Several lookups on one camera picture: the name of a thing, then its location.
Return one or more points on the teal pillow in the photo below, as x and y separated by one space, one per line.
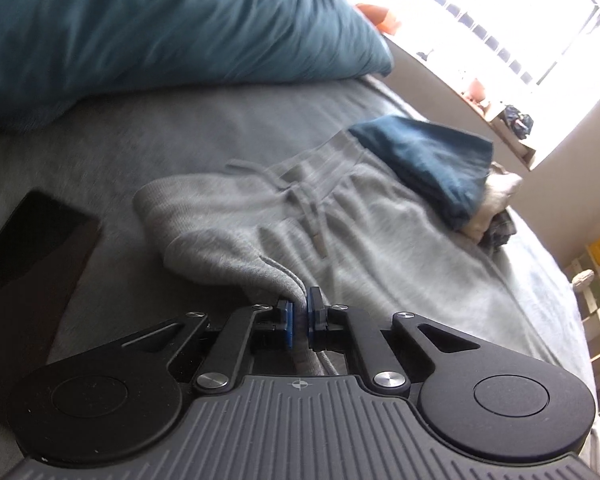
180 25

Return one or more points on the grey fleece blanket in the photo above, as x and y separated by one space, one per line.
155 130

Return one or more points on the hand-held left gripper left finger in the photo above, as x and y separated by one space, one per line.
290 327

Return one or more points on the dark crumpled cloth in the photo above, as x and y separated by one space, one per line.
516 121

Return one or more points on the terracotta flower pot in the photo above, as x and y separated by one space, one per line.
476 94

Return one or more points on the bright window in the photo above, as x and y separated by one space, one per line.
480 20

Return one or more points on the orange object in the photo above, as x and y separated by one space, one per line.
377 17

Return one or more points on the cardboard box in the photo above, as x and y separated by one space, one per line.
522 152

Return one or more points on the dark blue folded garment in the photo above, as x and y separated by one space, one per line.
430 160

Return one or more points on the light wooden desk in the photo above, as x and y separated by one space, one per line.
597 310

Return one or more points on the patterned brown pillow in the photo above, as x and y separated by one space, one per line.
502 232

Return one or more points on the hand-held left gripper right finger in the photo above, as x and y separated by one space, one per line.
310 325

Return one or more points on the grey sweatpants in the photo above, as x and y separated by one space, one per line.
380 240

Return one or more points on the cream bedpost finial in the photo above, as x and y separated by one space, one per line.
582 278

